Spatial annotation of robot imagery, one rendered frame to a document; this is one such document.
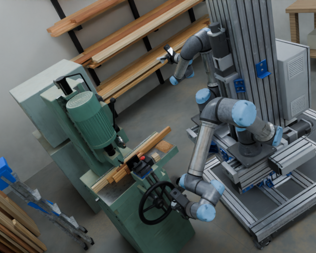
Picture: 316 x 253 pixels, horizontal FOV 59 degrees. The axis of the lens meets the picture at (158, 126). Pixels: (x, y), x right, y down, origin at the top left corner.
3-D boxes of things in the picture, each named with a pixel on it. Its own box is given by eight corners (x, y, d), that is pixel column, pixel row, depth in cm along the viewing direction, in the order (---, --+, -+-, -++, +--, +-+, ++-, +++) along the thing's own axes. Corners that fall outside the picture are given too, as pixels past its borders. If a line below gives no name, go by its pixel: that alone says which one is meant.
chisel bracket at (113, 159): (117, 169, 180) (112, 160, 176) (107, 161, 191) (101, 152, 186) (126, 161, 183) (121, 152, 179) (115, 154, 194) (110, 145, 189)
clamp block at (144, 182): (147, 191, 173) (141, 181, 168) (134, 181, 183) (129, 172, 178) (163, 175, 178) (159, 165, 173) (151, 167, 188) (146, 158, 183)
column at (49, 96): (103, 181, 205) (49, 102, 164) (90, 169, 221) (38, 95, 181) (126, 161, 213) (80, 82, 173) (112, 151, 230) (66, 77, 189)
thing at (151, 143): (110, 183, 185) (107, 179, 183) (108, 182, 186) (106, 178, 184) (171, 130, 207) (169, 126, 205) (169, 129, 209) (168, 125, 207)
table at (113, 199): (121, 220, 166) (116, 214, 162) (97, 197, 188) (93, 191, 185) (188, 155, 189) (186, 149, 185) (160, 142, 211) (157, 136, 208)
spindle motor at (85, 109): (99, 153, 164) (72, 111, 146) (86, 144, 177) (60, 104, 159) (122, 135, 171) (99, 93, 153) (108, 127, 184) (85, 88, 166)
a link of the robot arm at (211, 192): (203, 173, 134) (191, 193, 130) (223, 181, 126) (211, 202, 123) (208, 182, 139) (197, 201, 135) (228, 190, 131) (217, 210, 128)
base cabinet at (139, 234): (158, 275, 219) (122, 224, 180) (120, 234, 262) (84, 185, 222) (196, 233, 237) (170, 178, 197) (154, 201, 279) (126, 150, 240)
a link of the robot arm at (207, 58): (205, 100, 219) (186, 35, 189) (218, 90, 224) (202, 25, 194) (217, 104, 210) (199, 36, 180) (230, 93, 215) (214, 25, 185)
